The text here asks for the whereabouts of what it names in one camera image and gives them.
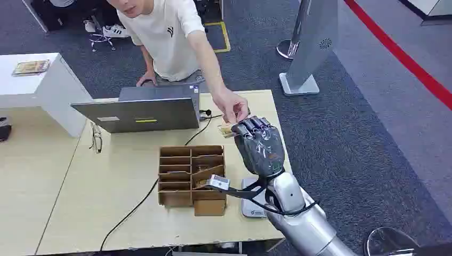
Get white cabinet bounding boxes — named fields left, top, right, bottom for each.
left=0, top=53, right=93, bottom=139

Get black device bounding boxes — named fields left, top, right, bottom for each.
left=0, top=117, right=12, bottom=142

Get silver kiosk stand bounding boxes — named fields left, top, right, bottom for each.
left=279, top=0, right=339, bottom=97

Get eyeglasses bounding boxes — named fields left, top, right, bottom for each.
left=88, top=122, right=104, bottom=154

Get grey laptop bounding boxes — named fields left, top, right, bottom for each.
left=70, top=84, right=201, bottom=134

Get black power cable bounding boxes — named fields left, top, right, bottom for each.
left=100, top=109, right=213, bottom=252

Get printed card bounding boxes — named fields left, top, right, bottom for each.
left=217, top=122, right=239, bottom=139

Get white striped shoe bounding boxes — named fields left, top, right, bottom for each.
left=102, top=23, right=130, bottom=39

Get card stack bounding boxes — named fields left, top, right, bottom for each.
left=11, top=59, right=51, bottom=77

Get person's left hand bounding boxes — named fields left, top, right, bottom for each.
left=212, top=88, right=249, bottom=124

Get chrome stanchion post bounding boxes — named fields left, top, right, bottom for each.
left=276, top=0, right=311, bottom=61

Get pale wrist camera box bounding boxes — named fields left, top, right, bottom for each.
left=206, top=174, right=231, bottom=191

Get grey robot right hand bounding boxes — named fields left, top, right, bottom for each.
left=231, top=116, right=286, bottom=178

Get pale platform base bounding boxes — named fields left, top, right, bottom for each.
left=399, top=0, right=452, bottom=27

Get grey card reader pad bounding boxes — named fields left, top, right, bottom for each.
left=241, top=177, right=269, bottom=218

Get person's right hand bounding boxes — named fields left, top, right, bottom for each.
left=136, top=71, right=158, bottom=87

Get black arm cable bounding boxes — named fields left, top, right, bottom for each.
left=244, top=177, right=320, bottom=217

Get person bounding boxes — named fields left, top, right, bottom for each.
left=106, top=0, right=249, bottom=124

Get wooden card box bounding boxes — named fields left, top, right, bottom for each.
left=158, top=145, right=228, bottom=217

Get chrome stool base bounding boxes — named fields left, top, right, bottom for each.
left=88, top=33, right=117, bottom=53

